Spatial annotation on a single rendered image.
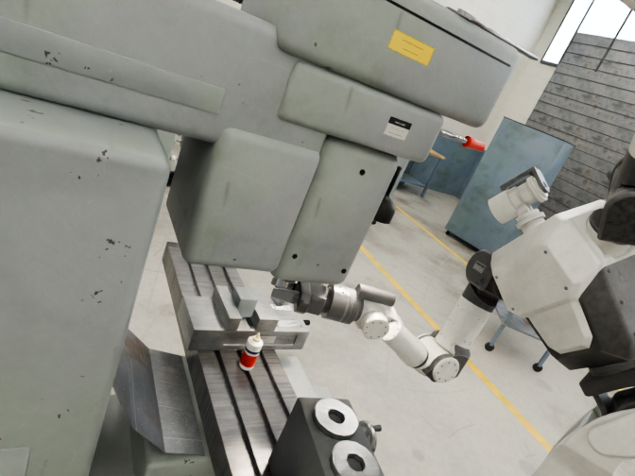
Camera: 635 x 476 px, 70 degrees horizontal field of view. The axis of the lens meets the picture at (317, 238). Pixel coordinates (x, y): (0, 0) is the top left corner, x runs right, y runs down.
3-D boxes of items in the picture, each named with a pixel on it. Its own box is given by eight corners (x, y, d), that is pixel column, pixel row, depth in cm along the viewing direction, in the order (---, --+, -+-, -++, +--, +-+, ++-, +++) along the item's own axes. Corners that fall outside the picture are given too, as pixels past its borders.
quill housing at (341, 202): (311, 245, 117) (359, 127, 105) (346, 291, 101) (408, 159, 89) (242, 234, 107) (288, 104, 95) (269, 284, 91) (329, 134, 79)
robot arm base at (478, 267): (500, 308, 126) (511, 270, 128) (537, 313, 114) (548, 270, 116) (457, 288, 121) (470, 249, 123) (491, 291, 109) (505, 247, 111)
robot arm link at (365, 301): (334, 304, 116) (373, 315, 119) (337, 334, 107) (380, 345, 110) (351, 271, 111) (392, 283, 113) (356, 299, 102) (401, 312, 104)
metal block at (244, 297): (245, 304, 131) (251, 287, 129) (251, 317, 126) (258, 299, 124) (228, 303, 128) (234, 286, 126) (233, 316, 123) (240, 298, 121)
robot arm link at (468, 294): (488, 305, 128) (513, 263, 125) (506, 320, 119) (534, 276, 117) (455, 290, 124) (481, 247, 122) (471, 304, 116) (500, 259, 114)
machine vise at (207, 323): (283, 318, 147) (296, 291, 143) (301, 349, 135) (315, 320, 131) (176, 314, 128) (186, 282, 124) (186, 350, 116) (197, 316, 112)
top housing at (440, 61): (413, 100, 111) (443, 32, 105) (486, 133, 90) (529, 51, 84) (231, 26, 86) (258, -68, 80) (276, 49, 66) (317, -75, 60)
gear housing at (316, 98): (367, 129, 109) (385, 89, 105) (426, 166, 90) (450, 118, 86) (237, 85, 91) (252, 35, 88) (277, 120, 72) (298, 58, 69)
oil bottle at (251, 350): (250, 360, 122) (264, 328, 119) (254, 370, 119) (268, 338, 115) (236, 360, 120) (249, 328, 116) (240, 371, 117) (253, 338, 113)
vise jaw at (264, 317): (257, 298, 138) (262, 288, 136) (274, 331, 126) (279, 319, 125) (239, 297, 135) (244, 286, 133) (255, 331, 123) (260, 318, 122)
